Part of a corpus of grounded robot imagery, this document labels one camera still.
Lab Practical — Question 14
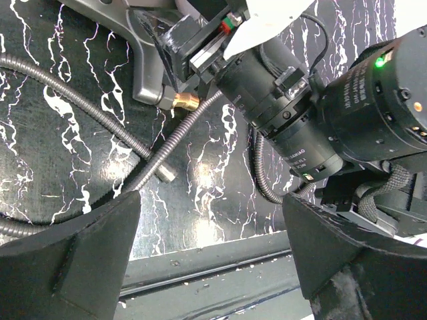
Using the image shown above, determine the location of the grey faucet valve fitting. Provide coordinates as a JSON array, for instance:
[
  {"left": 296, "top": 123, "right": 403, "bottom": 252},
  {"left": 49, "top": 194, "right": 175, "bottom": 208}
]
[{"left": 61, "top": 1, "right": 198, "bottom": 110}]

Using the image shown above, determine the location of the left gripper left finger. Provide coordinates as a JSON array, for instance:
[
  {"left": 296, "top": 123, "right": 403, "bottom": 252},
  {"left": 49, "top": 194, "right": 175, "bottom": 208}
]
[{"left": 1, "top": 191, "right": 141, "bottom": 319}]

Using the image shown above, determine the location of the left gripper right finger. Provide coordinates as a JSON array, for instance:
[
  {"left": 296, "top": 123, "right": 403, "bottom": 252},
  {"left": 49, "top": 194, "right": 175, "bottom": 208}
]
[{"left": 283, "top": 193, "right": 426, "bottom": 319}]

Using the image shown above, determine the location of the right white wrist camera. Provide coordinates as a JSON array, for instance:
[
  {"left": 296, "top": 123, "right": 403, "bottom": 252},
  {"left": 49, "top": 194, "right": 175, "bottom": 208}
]
[{"left": 223, "top": 0, "right": 313, "bottom": 61}]

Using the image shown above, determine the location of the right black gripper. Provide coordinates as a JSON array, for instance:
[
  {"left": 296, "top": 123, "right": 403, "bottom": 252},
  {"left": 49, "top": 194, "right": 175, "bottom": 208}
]
[{"left": 159, "top": 13, "right": 344, "bottom": 182}]

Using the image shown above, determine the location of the black marble pattern mat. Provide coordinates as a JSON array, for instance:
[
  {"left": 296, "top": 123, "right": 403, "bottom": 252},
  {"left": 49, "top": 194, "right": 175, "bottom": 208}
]
[{"left": 0, "top": 0, "right": 427, "bottom": 261}]

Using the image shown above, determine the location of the black flexible metal hose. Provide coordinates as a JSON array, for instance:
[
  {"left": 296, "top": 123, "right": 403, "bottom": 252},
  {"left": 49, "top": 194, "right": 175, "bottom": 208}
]
[{"left": 0, "top": 53, "right": 318, "bottom": 238}]

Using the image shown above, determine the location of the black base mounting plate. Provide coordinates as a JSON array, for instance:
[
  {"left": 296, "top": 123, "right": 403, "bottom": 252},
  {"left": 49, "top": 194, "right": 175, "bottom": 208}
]
[{"left": 113, "top": 231, "right": 313, "bottom": 319}]

